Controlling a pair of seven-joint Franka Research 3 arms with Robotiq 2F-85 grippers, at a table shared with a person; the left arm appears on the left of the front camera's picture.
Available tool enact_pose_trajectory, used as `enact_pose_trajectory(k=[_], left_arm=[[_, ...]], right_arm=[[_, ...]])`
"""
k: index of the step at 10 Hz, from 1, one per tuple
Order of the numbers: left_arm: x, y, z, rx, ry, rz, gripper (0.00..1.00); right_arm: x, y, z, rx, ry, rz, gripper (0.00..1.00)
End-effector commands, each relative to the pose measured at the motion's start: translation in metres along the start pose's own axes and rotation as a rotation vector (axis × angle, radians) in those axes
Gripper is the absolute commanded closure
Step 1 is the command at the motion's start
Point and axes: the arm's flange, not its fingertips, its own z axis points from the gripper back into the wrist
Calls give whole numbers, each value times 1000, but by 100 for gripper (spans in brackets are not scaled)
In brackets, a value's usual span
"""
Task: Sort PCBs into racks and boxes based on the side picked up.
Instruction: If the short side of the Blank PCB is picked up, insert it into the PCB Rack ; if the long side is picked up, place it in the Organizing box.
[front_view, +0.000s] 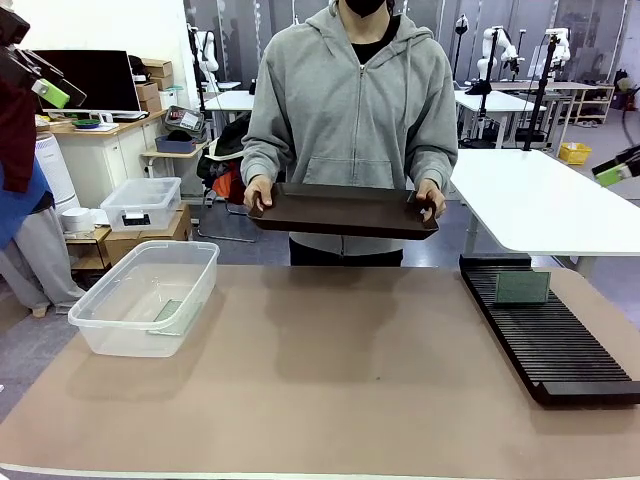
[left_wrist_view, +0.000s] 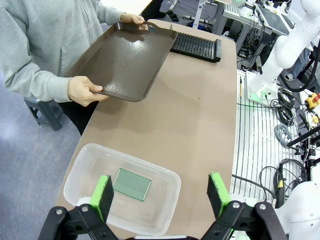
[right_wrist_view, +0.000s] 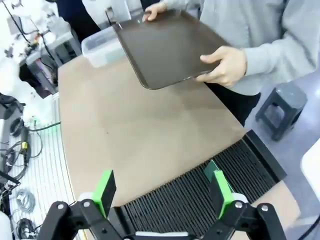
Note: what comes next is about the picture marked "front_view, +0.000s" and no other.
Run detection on blue hanging cloth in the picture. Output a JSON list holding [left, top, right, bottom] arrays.
[[0, 162, 54, 250]]

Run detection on chair piled with clothes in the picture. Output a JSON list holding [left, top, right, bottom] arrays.
[[196, 112, 257, 245]]

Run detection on yellow plastic crate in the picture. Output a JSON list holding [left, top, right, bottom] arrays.
[[558, 142, 593, 167]]

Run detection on person's right hand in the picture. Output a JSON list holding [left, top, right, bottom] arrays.
[[243, 176, 276, 217]]

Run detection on small wooden stand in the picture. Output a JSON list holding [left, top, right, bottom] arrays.
[[64, 225, 112, 275]]

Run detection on black clamp pole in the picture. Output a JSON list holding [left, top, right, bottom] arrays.
[[522, 33, 560, 152]]

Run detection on white cabinet wooden top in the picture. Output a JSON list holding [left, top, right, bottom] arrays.
[[37, 108, 169, 210]]

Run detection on white air purifier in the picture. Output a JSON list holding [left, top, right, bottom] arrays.
[[33, 131, 81, 217]]

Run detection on person's left forearm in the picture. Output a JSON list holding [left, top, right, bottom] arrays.
[[407, 134, 460, 194]]

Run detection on large white table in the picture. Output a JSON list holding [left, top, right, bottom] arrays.
[[448, 148, 640, 281]]

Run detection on grey hanging trousers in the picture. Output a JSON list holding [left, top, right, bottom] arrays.
[[0, 207, 86, 312]]

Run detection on small wooden side table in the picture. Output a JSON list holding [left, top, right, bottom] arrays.
[[139, 142, 211, 206]]

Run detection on blue plastic tub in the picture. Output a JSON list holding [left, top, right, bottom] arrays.
[[155, 134, 197, 154]]

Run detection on person's left hand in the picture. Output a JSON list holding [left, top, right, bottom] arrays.
[[413, 178, 448, 223]]

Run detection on white round device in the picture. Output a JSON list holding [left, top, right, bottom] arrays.
[[60, 206, 95, 234]]

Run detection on black tripod stand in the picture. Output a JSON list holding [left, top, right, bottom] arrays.
[[455, 13, 497, 150]]

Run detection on white background desk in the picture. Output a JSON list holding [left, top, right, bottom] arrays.
[[452, 89, 549, 149], [203, 89, 256, 142]]

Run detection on person's right forearm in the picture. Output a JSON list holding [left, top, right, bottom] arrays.
[[240, 134, 289, 187]]

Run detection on green PCB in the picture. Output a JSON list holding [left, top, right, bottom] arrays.
[[494, 269, 552, 306], [148, 298, 201, 337]]

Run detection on person in grey hoodie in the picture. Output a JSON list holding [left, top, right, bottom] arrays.
[[240, 5, 460, 256]]

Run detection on large cardboard box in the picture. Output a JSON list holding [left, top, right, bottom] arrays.
[[103, 202, 194, 267]]

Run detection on clear plastic bin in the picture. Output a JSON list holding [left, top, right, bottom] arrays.
[[67, 240, 221, 359]]

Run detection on dark brown tray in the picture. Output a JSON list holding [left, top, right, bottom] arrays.
[[247, 182, 440, 242]]

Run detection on black face mask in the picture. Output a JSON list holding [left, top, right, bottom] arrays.
[[343, 0, 387, 20]]

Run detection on black slotted rack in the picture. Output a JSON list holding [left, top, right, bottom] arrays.
[[458, 253, 640, 407]]

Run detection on wooden workbench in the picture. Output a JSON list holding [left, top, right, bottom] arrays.
[[492, 79, 616, 127]]

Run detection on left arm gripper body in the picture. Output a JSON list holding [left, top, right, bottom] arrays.
[[0, 8, 32, 47]]

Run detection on black computer monitor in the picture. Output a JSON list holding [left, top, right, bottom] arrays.
[[29, 48, 142, 114]]

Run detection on lidded clear storage box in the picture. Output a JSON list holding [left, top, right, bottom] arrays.
[[99, 176, 183, 233]]

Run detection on person's black trousers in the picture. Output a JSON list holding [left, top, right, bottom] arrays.
[[288, 237, 404, 267]]

